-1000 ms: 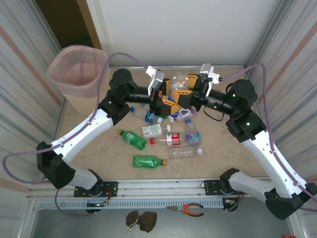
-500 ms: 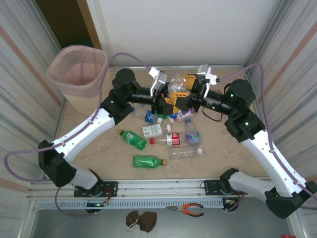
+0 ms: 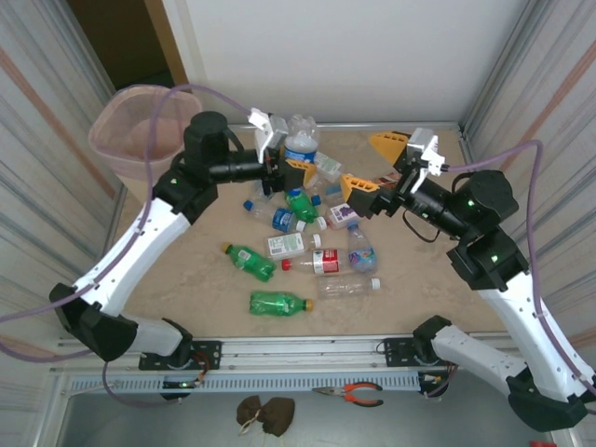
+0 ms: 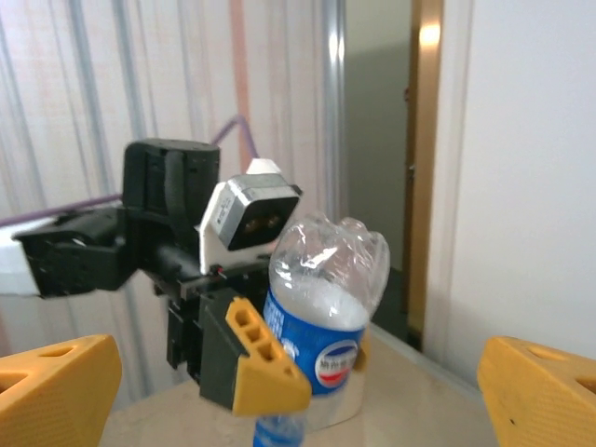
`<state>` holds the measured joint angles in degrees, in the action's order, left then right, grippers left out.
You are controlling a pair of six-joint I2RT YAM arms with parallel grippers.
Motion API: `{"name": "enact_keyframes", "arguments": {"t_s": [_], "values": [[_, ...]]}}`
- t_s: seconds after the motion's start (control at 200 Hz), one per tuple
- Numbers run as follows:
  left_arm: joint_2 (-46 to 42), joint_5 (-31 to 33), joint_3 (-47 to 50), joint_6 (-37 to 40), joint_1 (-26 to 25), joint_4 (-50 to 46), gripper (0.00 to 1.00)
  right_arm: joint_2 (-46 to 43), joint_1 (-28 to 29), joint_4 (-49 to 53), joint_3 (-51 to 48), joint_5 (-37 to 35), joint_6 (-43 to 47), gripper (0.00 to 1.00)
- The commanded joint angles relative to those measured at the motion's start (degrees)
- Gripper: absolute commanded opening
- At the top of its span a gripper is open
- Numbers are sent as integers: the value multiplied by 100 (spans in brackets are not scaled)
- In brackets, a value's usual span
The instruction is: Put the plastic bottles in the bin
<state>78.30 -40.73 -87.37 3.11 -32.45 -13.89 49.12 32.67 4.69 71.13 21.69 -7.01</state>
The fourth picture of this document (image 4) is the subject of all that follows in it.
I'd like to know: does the brown wooden door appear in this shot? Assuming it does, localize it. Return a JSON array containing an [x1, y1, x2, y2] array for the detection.
[[400, 0, 443, 348]]

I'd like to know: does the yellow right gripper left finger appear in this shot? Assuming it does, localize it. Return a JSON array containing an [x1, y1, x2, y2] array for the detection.
[[0, 333, 123, 447]]

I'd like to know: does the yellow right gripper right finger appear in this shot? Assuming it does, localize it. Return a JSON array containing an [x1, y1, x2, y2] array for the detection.
[[477, 335, 596, 447]]

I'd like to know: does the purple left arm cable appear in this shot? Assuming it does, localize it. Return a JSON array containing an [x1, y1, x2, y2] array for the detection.
[[0, 115, 260, 229]]

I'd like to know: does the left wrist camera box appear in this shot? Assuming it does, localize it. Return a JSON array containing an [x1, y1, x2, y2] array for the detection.
[[197, 157, 303, 277]]

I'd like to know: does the clear bottle blue Pepsi label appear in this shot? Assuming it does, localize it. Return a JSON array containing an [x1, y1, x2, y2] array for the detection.
[[251, 213, 391, 447]]

